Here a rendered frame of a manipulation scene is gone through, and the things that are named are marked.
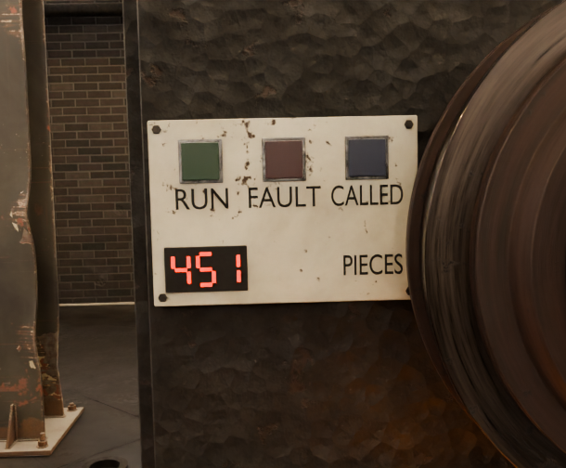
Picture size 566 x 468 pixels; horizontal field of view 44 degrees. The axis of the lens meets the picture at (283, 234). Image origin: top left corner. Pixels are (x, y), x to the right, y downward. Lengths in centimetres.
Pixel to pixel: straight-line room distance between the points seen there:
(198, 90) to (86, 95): 619
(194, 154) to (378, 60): 20
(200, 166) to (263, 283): 13
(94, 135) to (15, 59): 360
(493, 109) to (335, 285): 23
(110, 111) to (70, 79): 48
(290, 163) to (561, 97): 25
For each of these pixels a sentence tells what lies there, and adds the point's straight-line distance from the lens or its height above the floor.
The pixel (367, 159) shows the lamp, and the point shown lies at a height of 120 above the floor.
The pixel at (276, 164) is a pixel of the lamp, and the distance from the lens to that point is 67.
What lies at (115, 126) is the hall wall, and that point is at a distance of 680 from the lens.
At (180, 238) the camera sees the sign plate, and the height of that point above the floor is 113.
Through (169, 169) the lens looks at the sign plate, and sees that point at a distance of 68.
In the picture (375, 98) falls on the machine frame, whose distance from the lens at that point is 71.
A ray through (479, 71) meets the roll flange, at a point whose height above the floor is 127.
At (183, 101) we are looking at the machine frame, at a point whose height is 126.
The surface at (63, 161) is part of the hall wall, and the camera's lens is 690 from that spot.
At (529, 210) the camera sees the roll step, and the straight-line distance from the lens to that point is 55.
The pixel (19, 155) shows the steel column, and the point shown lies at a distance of 325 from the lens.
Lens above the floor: 118
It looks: 5 degrees down
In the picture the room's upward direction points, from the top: 1 degrees counter-clockwise
